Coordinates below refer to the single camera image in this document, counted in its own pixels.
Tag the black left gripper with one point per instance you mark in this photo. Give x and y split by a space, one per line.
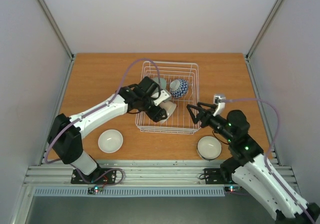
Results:
157 115

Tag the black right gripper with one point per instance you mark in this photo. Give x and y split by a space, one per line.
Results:
205 116

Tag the celadon green ceramic bowl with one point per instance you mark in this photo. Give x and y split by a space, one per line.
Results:
161 82

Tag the red patterned bowl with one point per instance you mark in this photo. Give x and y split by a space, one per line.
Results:
178 88

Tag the white bowl black rim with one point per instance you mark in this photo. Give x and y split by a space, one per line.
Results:
209 148

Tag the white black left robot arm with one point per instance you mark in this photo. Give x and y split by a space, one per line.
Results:
67 133

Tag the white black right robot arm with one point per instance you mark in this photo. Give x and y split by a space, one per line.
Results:
250 167

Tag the right green circuit board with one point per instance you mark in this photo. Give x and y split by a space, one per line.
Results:
232 188

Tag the green circuit board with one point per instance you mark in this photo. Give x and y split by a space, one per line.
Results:
232 188
95 189

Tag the left green circuit board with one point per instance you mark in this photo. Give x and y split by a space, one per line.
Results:
95 189

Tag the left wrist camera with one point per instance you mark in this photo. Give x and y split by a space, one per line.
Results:
163 96

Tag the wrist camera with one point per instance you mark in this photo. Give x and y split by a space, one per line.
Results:
163 96
219 101

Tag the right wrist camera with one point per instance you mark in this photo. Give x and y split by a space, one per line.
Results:
219 101

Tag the white wire dish rack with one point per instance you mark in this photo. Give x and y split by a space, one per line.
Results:
180 122

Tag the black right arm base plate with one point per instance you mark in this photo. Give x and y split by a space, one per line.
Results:
213 176

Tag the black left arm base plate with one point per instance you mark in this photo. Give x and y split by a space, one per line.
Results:
97 177

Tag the aluminium rail base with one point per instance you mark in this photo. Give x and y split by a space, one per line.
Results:
137 172

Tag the aluminium frame post right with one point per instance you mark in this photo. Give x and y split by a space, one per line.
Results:
269 19

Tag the aluminium frame post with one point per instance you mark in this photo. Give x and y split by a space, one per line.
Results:
43 5
269 19

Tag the grey slotted cable duct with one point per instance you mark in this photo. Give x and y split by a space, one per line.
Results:
130 192

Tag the aluminium frame post left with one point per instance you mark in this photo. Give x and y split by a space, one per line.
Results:
43 5

